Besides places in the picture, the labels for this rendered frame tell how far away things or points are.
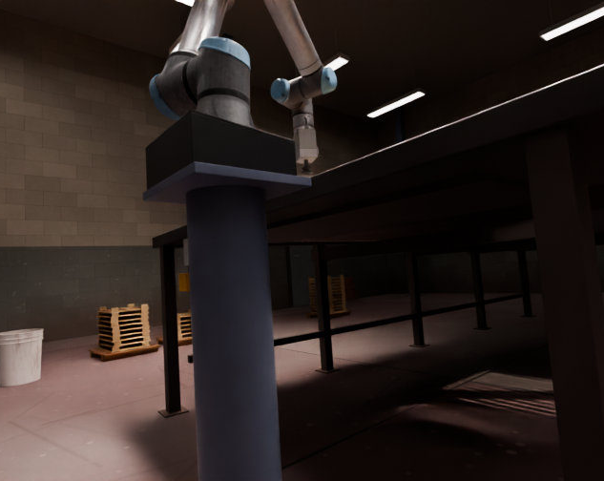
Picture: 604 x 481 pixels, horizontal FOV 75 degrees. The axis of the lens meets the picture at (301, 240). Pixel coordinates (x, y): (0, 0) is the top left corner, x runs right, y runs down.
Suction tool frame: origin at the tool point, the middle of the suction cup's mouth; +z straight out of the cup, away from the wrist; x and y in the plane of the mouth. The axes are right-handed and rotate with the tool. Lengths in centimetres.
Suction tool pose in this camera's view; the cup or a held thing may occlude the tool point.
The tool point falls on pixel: (306, 173)
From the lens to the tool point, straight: 144.2
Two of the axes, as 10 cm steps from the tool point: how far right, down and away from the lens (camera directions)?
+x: -9.7, 0.5, -2.4
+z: 0.7, 9.9, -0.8
